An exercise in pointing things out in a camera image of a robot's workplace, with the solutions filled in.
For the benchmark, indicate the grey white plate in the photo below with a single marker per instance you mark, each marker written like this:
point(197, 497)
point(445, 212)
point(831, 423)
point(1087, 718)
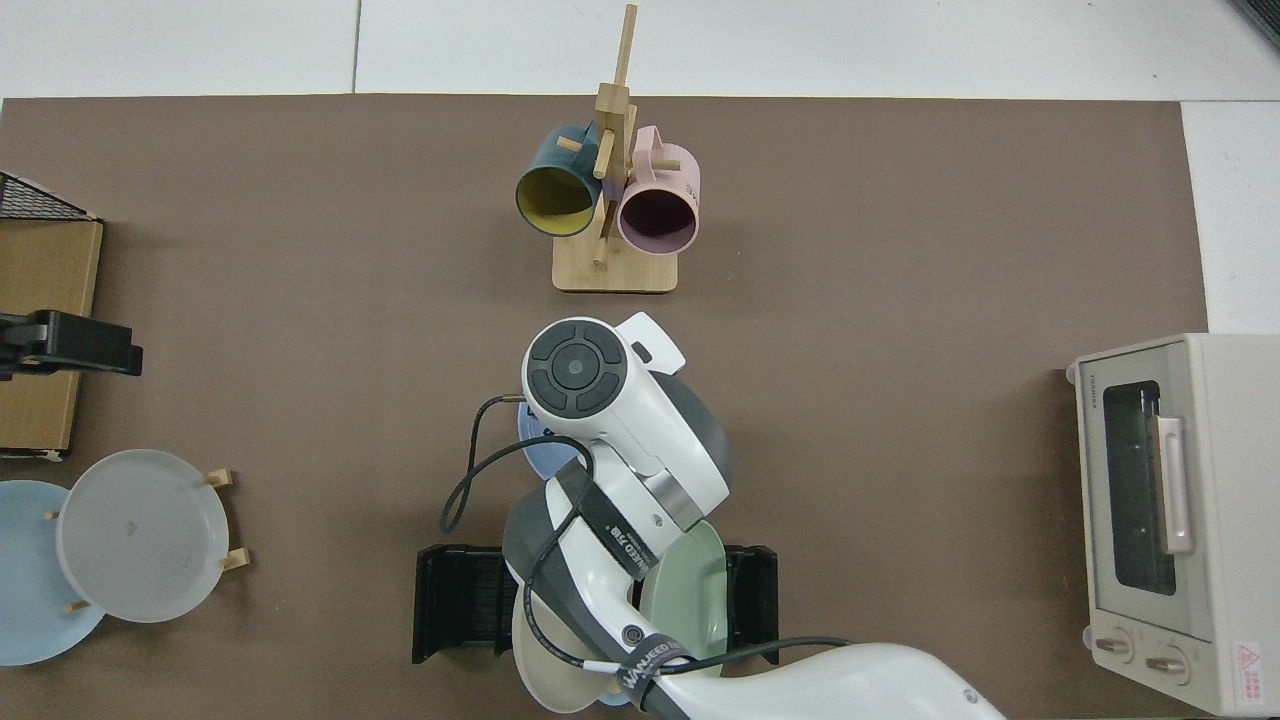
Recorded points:
point(140, 540)

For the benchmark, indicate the light blue plate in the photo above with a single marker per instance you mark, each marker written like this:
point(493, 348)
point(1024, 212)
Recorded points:
point(25, 570)

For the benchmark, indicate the wooden plate stand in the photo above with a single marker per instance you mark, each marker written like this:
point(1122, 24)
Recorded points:
point(238, 559)

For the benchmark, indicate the black dish rack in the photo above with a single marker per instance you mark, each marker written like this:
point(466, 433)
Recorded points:
point(460, 600)

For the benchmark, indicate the beige plate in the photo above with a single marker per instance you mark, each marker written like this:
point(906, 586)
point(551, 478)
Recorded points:
point(545, 670)

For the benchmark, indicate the green plate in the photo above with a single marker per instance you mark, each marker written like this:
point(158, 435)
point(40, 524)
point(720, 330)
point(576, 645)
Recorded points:
point(690, 590)

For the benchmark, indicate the brown table cloth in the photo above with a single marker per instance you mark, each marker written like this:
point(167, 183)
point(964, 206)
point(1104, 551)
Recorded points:
point(300, 350)

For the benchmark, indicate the dark teal mug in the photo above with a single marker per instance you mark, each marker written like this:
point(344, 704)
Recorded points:
point(550, 150)

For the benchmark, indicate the wooden cup stand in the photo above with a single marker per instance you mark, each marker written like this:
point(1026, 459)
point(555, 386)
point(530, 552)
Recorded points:
point(615, 270)

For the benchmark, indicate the pink mug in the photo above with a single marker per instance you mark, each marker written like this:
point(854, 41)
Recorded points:
point(672, 170)

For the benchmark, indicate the pale toaster oven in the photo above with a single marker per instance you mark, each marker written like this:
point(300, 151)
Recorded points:
point(1230, 500)

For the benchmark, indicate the dark object at room edge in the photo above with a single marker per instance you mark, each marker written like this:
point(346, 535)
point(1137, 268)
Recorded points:
point(1262, 15)

